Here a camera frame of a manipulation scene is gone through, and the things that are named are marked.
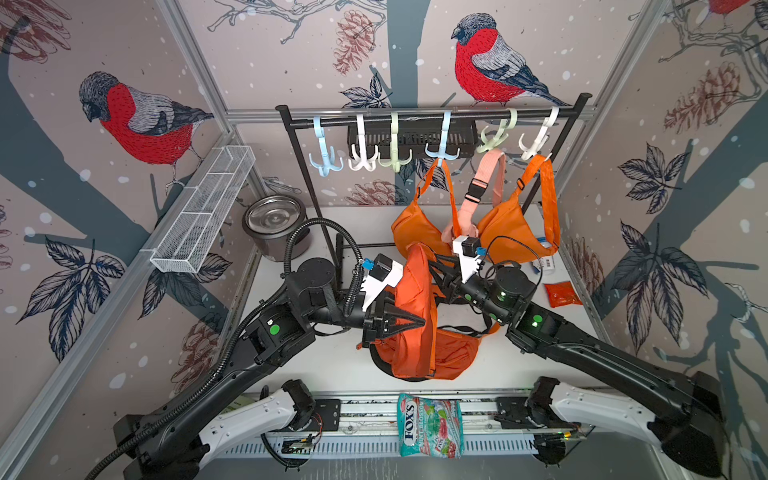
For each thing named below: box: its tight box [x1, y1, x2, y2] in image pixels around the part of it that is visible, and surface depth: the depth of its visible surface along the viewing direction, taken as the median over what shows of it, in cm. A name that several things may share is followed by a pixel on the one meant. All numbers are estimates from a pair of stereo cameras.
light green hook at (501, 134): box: [476, 108, 518, 153], surface depth 68 cm
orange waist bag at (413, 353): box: [376, 242, 440, 379], surface depth 51 cm
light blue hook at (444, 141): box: [425, 111, 461, 161], surface depth 69 cm
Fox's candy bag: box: [397, 393, 465, 459], surface depth 71 cm
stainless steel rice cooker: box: [242, 194, 312, 262], surface depth 100 cm
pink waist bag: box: [442, 148, 506, 243], surface depth 78 cm
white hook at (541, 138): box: [519, 106, 560, 160], surface depth 68 cm
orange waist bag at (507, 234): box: [477, 157, 560, 263], surface depth 85 cm
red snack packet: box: [544, 281, 583, 308], surface depth 95 cm
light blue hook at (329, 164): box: [309, 116, 344, 177], surface depth 67 cm
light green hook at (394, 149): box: [378, 112, 413, 173], surface depth 65 cm
